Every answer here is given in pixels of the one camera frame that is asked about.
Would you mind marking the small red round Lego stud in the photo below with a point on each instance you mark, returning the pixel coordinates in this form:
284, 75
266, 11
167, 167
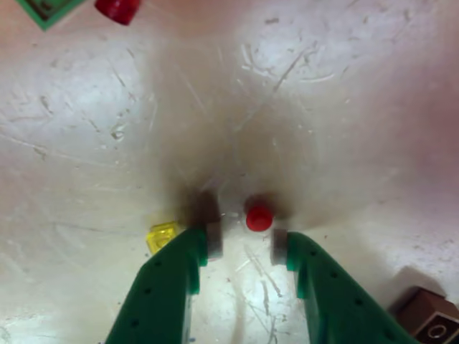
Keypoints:
258, 216

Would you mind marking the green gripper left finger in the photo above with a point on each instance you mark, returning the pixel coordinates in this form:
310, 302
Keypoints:
161, 294

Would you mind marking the brown Lego brick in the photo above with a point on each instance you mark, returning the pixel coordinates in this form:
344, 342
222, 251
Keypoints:
426, 308

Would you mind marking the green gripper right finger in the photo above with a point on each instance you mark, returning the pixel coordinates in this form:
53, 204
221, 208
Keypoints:
337, 304

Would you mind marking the green Lego plate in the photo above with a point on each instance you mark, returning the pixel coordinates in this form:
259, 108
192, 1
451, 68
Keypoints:
44, 16

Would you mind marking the transparent yellow Lego piece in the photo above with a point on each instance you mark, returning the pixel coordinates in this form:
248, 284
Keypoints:
159, 238

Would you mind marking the transparent red Lego piece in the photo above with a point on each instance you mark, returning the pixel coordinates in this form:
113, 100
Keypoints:
118, 9

